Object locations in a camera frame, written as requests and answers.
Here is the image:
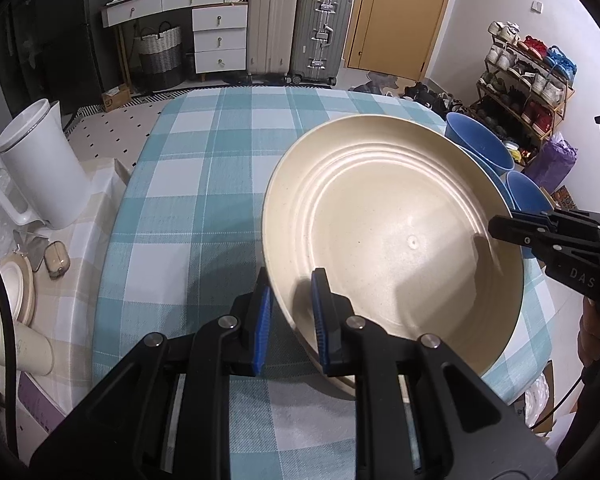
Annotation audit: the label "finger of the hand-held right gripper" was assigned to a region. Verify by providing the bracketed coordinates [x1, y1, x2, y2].
[511, 210, 600, 227]
[490, 216, 600, 256]

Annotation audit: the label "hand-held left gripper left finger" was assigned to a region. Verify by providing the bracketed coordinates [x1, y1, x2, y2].
[27, 266, 273, 480]

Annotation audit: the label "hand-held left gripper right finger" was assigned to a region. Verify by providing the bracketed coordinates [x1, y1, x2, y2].
[310, 267, 557, 480]

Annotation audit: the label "blue bowl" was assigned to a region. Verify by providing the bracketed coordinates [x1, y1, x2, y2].
[505, 170, 556, 261]
[445, 112, 517, 177]

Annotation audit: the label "cream plate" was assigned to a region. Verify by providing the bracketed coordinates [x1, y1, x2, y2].
[261, 114, 526, 402]

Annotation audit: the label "person's right hand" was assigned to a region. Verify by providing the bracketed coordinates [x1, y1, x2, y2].
[582, 297, 600, 386]

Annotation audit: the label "brown patterned flat box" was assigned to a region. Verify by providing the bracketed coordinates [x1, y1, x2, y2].
[550, 185, 578, 211]

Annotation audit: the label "purple bag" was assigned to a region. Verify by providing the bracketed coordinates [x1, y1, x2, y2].
[522, 132, 578, 196]

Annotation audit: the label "wooden shoe rack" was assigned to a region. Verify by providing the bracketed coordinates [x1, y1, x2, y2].
[470, 35, 576, 161]

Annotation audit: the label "teal checked tablecloth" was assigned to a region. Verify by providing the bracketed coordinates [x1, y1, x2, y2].
[91, 86, 553, 480]

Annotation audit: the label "beige checked cloth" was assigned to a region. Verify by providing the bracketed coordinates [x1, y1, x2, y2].
[0, 160, 131, 411]

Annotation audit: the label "scattered assorted shoes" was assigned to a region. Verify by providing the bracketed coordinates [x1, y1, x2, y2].
[350, 72, 476, 116]

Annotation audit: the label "beige earbuds case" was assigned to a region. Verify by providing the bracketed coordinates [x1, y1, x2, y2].
[44, 249, 71, 279]

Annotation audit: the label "grey door mat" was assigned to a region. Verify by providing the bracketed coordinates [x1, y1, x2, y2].
[362, 71, 401, 92]

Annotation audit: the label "white dotted floor mat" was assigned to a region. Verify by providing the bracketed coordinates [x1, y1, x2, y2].
[65, 110, 161, 181]

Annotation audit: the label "purple box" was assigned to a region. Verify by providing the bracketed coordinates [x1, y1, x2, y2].
[15, 372, 66, 428]

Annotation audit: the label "cream cup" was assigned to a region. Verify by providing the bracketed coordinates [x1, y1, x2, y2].
[0, 302, 55, 376]

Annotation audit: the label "striped floor rug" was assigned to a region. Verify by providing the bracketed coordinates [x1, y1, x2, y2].
[70, 87, 191, 116]

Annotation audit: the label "cream round lidded container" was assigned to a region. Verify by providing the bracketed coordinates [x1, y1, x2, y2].
[0, 252, 35, 326]

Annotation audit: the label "wooden door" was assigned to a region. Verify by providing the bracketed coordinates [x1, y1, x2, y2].
[342, 0, 456, 81]

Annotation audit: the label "white electric kettle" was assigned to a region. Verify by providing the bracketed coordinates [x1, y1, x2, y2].
[0, 99, 92, 230]

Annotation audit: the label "low labelled cardboard box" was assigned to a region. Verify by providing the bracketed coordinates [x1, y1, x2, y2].
[101, 85, 132, 112]

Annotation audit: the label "woven laundry basket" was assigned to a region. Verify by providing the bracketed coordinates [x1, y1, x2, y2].
[132, 21, 183, 88]

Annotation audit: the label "silver suitcase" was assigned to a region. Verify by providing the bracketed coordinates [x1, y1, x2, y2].
[289, 0, 353, 86]

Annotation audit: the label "cream suitcase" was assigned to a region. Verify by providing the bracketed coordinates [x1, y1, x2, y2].
[246, 0, 300, 78]

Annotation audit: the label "white dresser with drawers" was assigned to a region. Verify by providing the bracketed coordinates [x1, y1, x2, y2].
[101, 0, 248, 83]

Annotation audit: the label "dark grey refrigerator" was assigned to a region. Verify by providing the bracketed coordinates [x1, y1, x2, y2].
[55, 0, 108, 106]

